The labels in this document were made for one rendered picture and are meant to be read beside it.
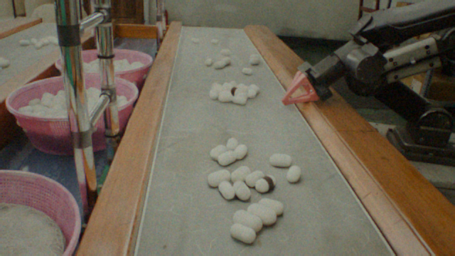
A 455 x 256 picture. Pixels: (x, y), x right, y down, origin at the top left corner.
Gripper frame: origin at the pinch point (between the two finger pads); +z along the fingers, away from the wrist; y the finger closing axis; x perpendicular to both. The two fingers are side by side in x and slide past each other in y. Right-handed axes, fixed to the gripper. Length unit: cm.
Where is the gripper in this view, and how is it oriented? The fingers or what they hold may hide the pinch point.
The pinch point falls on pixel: (285, 100)
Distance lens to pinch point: 81.5
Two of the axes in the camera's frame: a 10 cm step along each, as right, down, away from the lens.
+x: 5.8, 7.1, 3.9
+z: -8.1, 5.6, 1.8
